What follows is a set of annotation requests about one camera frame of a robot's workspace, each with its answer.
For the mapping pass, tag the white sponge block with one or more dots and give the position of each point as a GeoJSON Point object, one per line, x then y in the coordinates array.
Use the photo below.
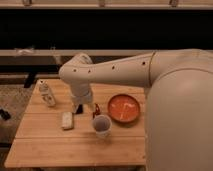
{"type": "Point", "coordinates": [67, 121]}

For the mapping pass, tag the small red object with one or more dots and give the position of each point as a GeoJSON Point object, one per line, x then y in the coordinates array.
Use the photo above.
{"type": "Point", "coordinates": [96, 110]}

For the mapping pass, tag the white plastic cup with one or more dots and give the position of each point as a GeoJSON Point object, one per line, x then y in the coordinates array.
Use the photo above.
{"type": "Point", "coordinates": [102, 126]}

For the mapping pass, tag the wooden table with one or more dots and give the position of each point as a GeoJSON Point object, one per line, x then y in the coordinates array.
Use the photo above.
{"type": "Point", "coordinates": [40, 141]}

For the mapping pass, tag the black phone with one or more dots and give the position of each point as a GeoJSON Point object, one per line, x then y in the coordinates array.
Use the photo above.
{"type": "Point", "coordinates": [79, 109]}

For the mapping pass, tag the orange ceramic bowl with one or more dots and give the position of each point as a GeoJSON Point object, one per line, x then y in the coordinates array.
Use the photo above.
{"type": "Point", "coordinates": [123, 108]}

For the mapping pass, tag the black object on floor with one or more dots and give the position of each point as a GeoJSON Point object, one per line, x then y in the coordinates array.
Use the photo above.
{"type": "Point", "coordinates": [4, 114]}

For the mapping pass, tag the grey metal rail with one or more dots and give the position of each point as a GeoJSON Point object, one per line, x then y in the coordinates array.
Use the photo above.
{"type": "Point", "coordinates": [53, 56]}

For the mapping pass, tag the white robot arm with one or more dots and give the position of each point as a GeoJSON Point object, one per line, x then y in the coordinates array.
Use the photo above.
{"type": "Point", "coordinates": [179, 106]}

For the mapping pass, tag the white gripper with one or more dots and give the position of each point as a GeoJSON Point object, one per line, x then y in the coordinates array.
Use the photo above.
{"type": "Point", "coordinates": [81, 94]}

